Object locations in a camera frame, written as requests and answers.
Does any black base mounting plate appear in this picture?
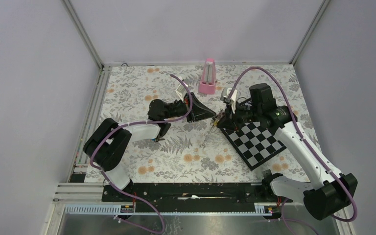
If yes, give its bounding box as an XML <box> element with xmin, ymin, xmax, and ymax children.
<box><xmin>101</xmin><ymin>183</ymin><xmax>284</xmax><ymax>215</ymax></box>

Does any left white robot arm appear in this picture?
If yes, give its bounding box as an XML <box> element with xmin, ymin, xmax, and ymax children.
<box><xmin>83</xmin><ymin>93</ymin><xmax>216</xmax><ymax>201</ymax></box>

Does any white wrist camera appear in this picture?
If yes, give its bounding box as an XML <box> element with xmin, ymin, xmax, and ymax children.
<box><xmin>220</xmin><ymin>88</ymin><xmax>237</xmax><ymax>105</ymax></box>
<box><xmin>175</xmin><ymin>76</ymin><xmax>190</xmax><ymax>101</ymax></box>

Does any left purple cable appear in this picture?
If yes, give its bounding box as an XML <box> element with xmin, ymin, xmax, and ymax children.
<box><xmin>89</xmin><ymin>73</ymin><xmax>194</xmax><ymax>234</ymax></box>

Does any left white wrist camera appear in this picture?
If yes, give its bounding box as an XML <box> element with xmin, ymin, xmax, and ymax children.
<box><xmin>175</xmin><ymin>76</ymin><xmax>190</xmax><ymax>101</ymax></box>

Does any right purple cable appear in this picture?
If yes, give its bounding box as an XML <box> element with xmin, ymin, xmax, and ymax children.
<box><xmin>227</xmin><ymin>67</ymin><xmax>358</xmax><ymax>235</ymax></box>

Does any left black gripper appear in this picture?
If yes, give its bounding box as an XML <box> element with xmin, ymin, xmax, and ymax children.
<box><xmin>163</xmin><ymin>93</ymin><xmax>216</xmax><ymax>123</ymax></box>

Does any black white chessboard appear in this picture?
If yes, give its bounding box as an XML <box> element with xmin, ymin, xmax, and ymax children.
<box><xmin>220</xmin><ymin>122</ymin><xmax>286</xmax><ymax>171</ymax></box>

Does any pink metronome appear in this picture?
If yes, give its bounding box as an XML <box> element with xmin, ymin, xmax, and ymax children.
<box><xmin>198</xmin><ymin>58</ymin><xmax>216</xmax><ymax>94</ymax></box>

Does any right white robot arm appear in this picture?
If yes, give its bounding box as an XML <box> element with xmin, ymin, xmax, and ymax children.
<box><xmin>217</xmin><ymin>83</ymin><xmax>358</xmax><ymax>222</ymax></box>

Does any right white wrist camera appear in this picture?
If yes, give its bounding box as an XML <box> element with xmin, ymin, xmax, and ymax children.
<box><xmin>220</xmin><ymin>88</ymin><xmax>237</xmax><ymax>105</ymax></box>

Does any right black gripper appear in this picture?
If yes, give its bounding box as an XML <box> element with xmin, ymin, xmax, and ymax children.
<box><xmin>216</xmin><ymin>99</ymin><xmax>262</xmax><ymax>132</ymax></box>

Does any floral patterned table mat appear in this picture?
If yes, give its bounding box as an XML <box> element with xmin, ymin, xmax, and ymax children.
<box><xmin>99</xmin><ymin>65</ymin><xmax>318</xmax><ymax>183</ymax></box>

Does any purple cable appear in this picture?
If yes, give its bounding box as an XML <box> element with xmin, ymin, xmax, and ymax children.
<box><xmin>227</xmin><ymin>67</ymin><xmax>358</xmax><ymax>235</ymax></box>
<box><xmin>89</xmin><ymin>73</ymin><xmax>194</xmax><ymax>234</ymax></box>

